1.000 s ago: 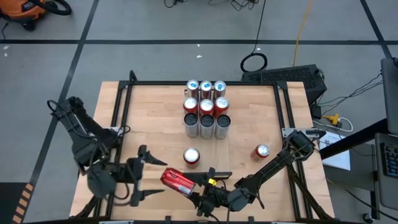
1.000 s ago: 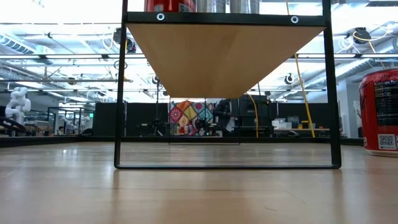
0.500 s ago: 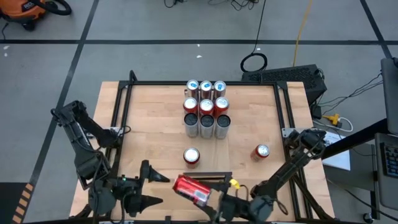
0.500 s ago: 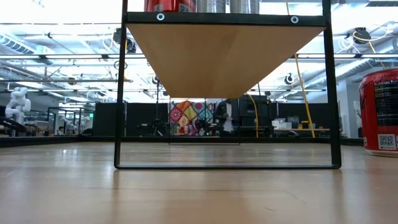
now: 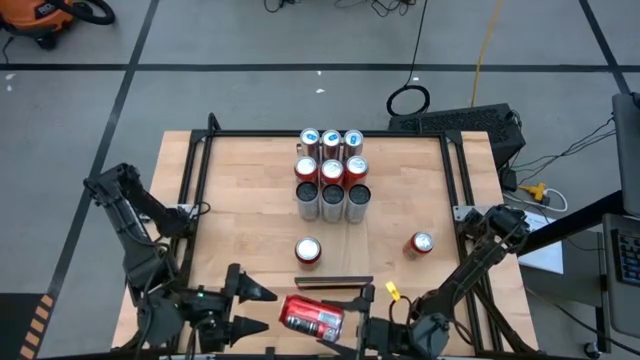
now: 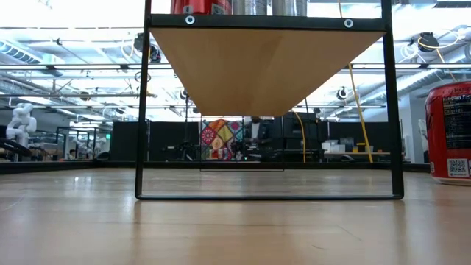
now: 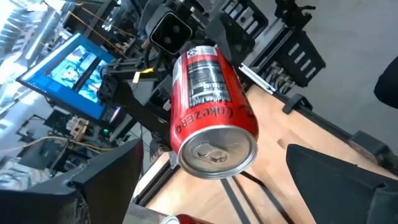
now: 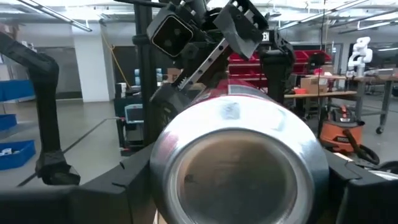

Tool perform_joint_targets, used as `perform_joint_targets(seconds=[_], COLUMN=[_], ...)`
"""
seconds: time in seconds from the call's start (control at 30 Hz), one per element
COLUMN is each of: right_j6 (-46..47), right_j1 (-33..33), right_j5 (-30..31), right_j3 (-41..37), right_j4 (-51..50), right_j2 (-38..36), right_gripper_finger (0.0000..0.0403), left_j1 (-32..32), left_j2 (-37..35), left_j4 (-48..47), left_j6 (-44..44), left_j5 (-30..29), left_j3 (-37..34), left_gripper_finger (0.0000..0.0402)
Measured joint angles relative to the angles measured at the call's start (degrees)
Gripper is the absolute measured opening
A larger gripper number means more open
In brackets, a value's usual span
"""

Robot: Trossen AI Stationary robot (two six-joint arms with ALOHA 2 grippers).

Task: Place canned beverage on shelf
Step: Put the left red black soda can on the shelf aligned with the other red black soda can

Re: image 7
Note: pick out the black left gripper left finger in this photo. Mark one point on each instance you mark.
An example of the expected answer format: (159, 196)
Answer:
(93, 193)

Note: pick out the red Coca-Cola can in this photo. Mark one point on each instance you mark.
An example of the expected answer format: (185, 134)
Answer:
(211, 109)
(186, 220)

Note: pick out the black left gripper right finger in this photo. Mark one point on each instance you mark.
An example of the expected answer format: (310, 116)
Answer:
(342, 193)

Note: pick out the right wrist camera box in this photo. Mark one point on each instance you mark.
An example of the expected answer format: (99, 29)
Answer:
(171, 32)

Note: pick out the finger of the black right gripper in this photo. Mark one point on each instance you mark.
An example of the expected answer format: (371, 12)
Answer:
(133, 105)
(234, 40)

